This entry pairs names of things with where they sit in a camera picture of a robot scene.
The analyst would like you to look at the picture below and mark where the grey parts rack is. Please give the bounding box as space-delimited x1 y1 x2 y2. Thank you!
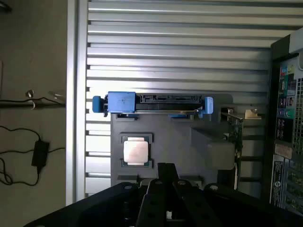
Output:
110 93 244 190

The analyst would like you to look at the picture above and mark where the disk in blue caddy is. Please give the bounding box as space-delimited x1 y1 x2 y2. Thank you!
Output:
92 91 214 119

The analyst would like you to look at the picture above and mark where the black open PC case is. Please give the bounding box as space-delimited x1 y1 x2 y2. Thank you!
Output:
268 27 303 215

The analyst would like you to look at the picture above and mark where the silver metal clip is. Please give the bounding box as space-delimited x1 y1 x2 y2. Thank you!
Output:
48 90 66 100

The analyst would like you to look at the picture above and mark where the black power adapter cable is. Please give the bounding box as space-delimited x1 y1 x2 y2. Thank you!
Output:
0 125 66 186

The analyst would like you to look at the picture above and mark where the silver metal hook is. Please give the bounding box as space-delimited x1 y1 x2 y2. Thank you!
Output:
25 89 37 111

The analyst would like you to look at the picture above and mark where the dark object at corner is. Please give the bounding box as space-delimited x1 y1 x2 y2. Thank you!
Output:
0 0 13 12

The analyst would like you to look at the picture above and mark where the thin black cable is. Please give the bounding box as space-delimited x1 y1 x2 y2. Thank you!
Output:
0 96 66 108

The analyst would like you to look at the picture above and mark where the black power adapter brick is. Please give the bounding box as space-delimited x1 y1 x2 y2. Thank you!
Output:
31 140 51 167

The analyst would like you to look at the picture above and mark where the silver CPU chip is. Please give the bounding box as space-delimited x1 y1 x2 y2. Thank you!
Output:
123 140 150 166

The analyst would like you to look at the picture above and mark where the green graphics card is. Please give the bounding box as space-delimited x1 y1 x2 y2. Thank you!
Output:
221 107 266 190

